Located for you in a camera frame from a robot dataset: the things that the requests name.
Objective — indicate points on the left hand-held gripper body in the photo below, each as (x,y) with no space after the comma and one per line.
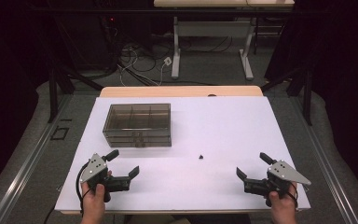
(97,169)

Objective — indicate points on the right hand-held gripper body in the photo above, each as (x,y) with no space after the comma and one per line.
(284,174)

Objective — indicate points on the small black screw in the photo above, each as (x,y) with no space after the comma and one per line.
(201,156)

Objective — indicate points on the smoked transparent drawer cabinet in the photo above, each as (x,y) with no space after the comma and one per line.
(121,107)

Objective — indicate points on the person's right hand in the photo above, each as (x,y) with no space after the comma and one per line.
(284,202)

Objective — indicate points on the person's left hand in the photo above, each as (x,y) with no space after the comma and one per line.
(93,200)

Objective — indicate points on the white table board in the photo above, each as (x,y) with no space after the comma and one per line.
(223,130)

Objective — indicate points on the black metal stand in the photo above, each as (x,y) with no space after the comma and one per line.
(307,99)
(53,99)

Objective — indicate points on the light wooden table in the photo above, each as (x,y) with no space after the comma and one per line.
(180,91)

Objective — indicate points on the white power adapter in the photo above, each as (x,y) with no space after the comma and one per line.
(167,61)

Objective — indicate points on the black curtain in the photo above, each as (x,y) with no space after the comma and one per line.
(345,77)
(9,77)

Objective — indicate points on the dark equipment with red light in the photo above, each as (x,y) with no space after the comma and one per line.
(111,19)

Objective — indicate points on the white-legged desk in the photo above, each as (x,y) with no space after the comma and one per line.
(211,29)

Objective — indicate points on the aluminium floor rail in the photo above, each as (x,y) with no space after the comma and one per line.
(329,168)
(28,165)

